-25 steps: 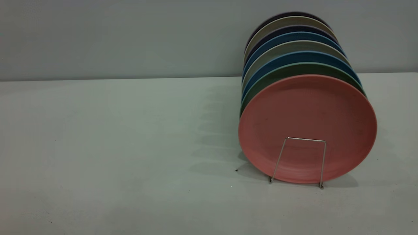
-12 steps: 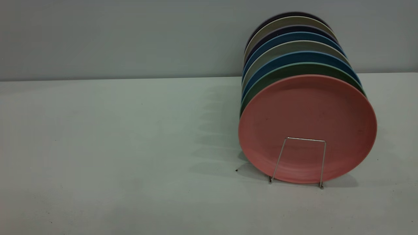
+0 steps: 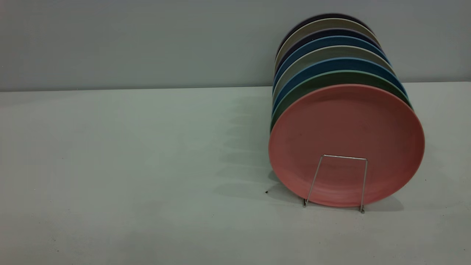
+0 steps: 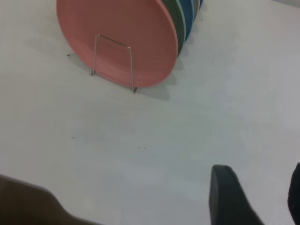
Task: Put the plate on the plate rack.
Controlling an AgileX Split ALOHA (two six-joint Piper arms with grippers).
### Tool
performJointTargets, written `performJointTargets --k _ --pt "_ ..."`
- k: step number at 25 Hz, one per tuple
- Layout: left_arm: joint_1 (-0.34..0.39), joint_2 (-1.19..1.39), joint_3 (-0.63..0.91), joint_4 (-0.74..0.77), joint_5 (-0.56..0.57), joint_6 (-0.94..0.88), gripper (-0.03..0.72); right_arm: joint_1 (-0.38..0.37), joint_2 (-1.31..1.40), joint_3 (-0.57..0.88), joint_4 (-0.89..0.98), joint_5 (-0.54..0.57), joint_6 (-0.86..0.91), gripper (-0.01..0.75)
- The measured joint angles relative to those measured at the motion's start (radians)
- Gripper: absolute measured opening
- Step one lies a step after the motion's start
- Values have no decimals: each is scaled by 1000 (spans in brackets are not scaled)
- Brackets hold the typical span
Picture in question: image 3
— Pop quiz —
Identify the dark blue plate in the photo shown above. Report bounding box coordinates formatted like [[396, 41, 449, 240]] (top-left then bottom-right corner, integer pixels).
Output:
[[272, 58, 408, 114]]

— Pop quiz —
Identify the navy purple plate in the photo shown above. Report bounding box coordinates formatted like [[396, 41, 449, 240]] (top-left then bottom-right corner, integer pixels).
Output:
[[275, 29, 381, 74]]

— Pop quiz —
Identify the dark purple plate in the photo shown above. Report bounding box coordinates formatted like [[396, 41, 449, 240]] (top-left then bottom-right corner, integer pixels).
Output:
[[277, 14, 372, 56]]

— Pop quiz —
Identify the metal wire plate rack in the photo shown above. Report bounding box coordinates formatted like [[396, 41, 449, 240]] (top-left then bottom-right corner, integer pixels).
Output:
[[302, 155, 368, 214]]

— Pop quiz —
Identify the beige plate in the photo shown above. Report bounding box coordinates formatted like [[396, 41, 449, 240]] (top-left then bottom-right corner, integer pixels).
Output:
[[275, 18, 379, 70], [272, 46, 396, 103]]

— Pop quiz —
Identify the green plate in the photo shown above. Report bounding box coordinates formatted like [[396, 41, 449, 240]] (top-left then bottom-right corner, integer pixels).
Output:
[[270, 71, 413, 131]]

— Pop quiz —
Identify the pink plate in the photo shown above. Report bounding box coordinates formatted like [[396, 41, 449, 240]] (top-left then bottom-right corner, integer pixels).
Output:
[[268, 84, 425, 208]]

